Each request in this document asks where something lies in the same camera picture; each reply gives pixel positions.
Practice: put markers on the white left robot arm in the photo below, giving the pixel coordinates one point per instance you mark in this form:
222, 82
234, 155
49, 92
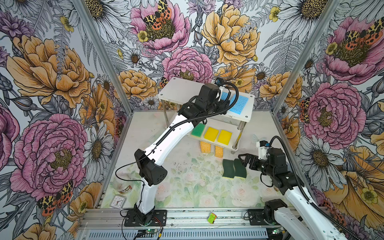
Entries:
198, 109

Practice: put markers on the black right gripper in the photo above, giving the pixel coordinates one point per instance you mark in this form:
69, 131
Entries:
247, 159

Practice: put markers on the small white square clock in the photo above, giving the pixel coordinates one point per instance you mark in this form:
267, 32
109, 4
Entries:
118, 202

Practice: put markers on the dark green scouring sponge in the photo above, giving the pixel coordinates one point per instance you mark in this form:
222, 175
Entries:
228, 169
240, 170

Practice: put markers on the blue cellulose sponge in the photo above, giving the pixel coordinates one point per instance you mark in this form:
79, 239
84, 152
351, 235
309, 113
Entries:
240, 105
225, 96

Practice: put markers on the yellow sponge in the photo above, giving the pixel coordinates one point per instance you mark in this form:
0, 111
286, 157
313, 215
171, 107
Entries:
211, 134
224, 137

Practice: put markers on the green orange small block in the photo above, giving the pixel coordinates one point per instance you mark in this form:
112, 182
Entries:
212, 217

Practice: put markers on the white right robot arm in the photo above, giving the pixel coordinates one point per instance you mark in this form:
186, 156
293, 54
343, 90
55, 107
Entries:
312, 223

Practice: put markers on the aluminium front rail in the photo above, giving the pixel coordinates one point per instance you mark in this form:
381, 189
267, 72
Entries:
113, 219

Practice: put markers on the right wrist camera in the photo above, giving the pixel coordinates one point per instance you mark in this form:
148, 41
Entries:
263, 147

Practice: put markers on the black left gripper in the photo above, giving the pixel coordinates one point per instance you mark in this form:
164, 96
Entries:
223, 104

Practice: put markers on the orange cellulose sponge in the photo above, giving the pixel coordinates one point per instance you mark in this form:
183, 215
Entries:
205, 147
219, 152

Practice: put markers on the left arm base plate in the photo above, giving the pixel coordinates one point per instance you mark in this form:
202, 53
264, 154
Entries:
155, 218

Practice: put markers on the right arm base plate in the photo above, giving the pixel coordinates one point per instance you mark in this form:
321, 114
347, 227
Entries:
256, 217

